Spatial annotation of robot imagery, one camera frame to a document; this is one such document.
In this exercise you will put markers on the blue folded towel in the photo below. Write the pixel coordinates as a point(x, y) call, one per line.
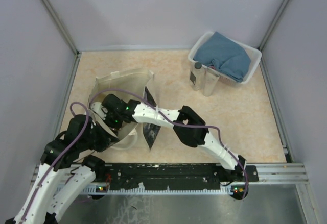
point(228, 57)

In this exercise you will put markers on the clear square bottle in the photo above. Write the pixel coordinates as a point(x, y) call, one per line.
point(197, 72)

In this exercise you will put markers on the cream canvas tote bag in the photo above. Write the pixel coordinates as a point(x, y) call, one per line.
point(124, 84)

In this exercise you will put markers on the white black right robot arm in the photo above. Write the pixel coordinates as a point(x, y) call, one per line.
point(189, 127)

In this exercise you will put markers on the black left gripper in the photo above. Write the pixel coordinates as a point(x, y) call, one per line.
point(107, 139)

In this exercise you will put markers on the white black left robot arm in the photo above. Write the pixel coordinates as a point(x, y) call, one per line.
point(44, 204)

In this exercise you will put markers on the white plastic basket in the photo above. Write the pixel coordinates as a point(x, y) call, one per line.
point(254, 54)

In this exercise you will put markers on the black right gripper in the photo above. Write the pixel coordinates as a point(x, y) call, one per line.
point(117, 127)

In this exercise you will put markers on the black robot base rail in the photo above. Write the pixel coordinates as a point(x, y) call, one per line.
point(171, 179)

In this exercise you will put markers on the aluminium frame rail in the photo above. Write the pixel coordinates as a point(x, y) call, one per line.
point(58, 22)

